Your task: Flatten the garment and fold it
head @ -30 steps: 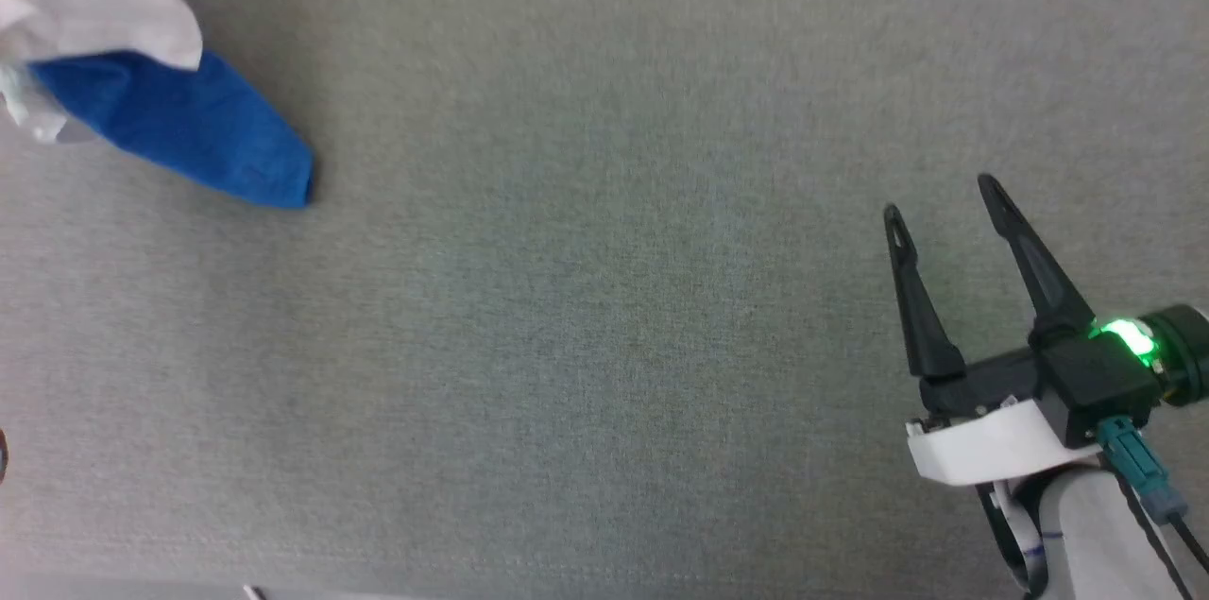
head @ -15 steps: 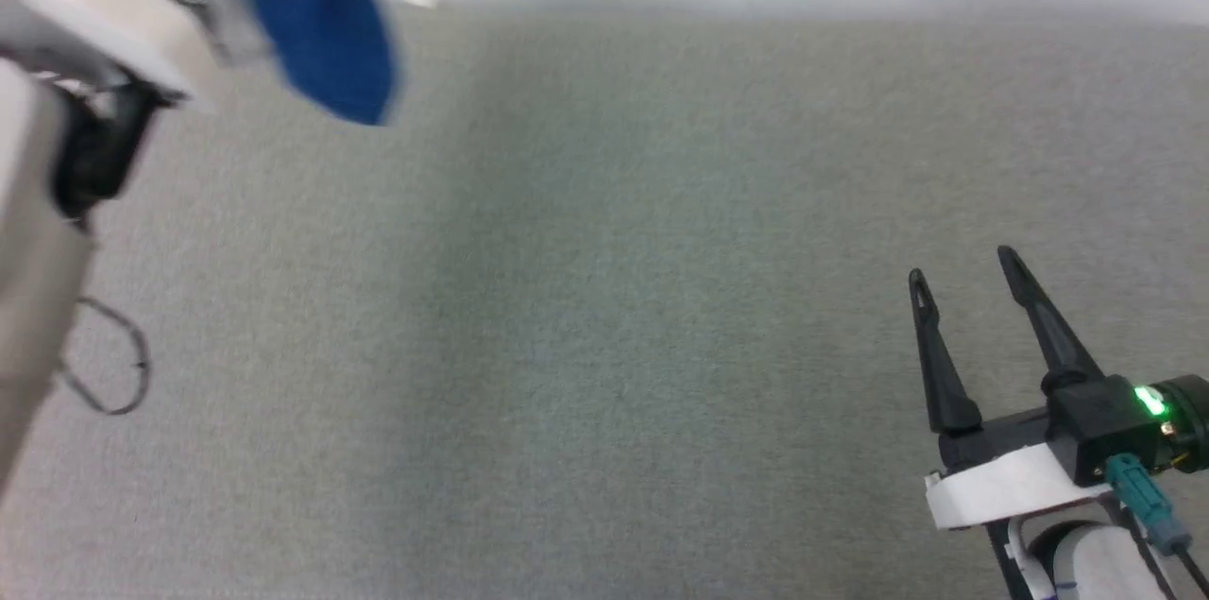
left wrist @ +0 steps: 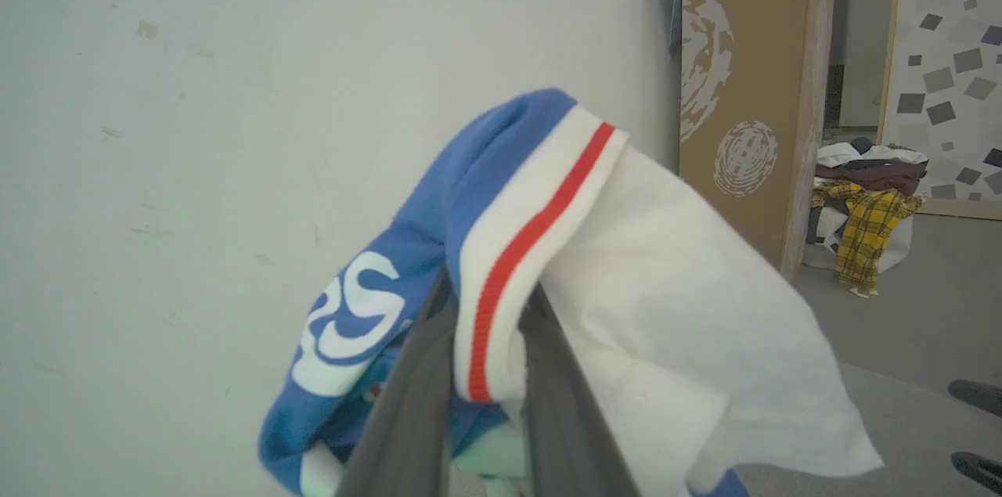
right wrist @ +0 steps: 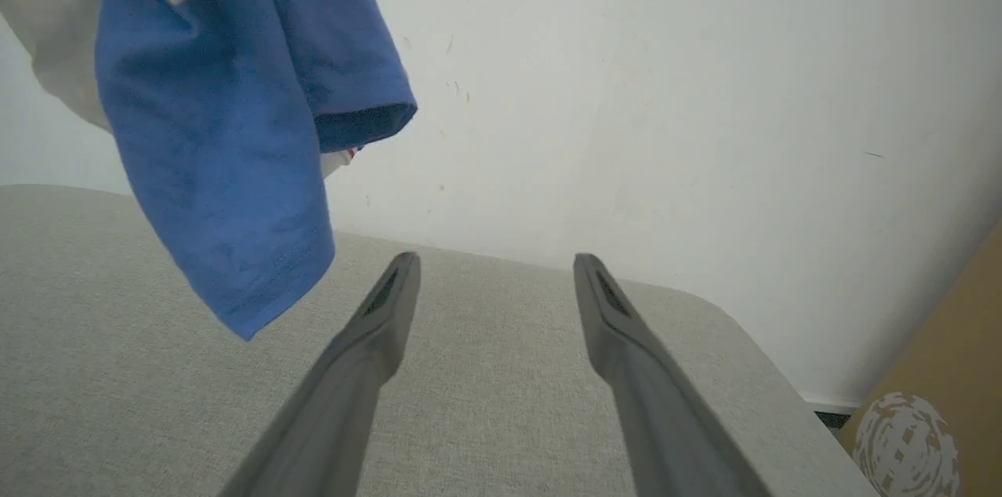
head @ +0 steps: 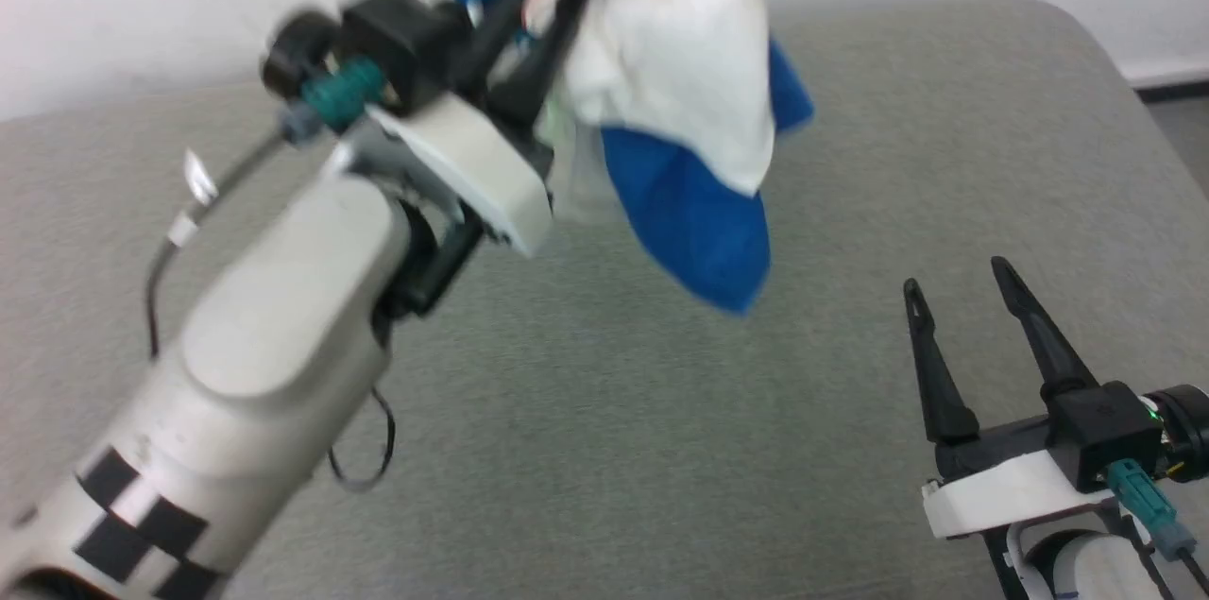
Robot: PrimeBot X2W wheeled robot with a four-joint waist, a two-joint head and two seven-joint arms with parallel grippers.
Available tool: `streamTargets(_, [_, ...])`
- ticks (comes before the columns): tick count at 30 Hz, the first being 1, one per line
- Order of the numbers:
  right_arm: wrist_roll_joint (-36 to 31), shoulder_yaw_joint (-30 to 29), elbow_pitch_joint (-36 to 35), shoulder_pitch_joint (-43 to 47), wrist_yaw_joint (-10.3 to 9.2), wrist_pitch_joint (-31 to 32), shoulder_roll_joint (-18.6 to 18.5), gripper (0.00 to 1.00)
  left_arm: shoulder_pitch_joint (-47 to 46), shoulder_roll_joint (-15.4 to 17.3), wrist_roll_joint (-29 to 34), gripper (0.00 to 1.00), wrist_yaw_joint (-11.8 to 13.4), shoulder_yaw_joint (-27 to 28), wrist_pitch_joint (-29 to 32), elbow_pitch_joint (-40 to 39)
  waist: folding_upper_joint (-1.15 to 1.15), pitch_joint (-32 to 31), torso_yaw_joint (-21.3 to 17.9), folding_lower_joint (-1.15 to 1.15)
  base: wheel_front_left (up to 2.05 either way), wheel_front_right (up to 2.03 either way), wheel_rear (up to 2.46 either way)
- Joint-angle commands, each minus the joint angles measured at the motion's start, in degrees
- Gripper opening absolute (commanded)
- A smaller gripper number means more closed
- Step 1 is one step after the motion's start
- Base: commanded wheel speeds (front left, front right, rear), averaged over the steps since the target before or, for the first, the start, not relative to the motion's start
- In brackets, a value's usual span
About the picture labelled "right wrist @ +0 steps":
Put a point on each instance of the blue and white jersey shirt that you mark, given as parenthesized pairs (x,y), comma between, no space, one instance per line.
(219,137)

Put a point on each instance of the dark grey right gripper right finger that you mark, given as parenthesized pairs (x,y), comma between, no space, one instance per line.
(657,419)

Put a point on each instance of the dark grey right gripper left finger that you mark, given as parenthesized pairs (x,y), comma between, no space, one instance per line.
(352,395)

